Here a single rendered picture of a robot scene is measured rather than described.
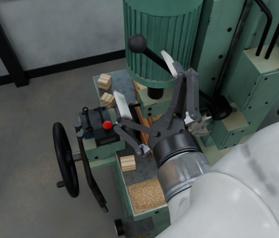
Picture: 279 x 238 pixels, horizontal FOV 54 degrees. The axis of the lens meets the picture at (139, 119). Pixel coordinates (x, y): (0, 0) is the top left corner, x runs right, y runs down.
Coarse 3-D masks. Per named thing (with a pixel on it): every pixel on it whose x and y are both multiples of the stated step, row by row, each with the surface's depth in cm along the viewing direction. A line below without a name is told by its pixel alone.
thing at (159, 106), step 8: (144, 88) 89; (168, 88) 89; (144, 96) 87; (168, 96) 87; (144, 104) 85; (152, 104) 86; (160, 104) 87; (168, 104) 88; (144, 112) 88; (152, 112) 89; (160, 112) 91
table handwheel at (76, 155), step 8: (56, 128) 95; (56, 136) 92; (64, 136) 111; (56, 144) 91; (64, 144) 114; (56, 152) 90; (64, 152) 91; (64, 160) 90; (72, 160) 101; (80, 160) 103; (64, 168) 89; (72, 168) 114; (64, 176) 90; (72, 176) 112; (72, 184) 92; (72, 192) 94
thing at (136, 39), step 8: (128, 40) 49; (136, 40) 48; (144, 40) 49; (128, 48) 50; (136, 48) 49; (144, 48) 50; (152, 56) 53; (160, 64) 55; (168, 72) 58; (200, 96) 70; (208, 96) 72; (216, 96) 77; (224, 96) 78; (208, 104) 78; (216, 104) 75; (224, 104) 75; (216, 112) 75; (224, 112) 76
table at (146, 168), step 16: (96, 80) 114; (112, 80) 114; (128, 80) 114; (128, 96) 109; (128, 128) 100; (128, 144) 97; (112, 160) 96; (144, 160) 93; (128, 176) 90; (144, 176) 90; (128, 192) 87; (160, 208) 84
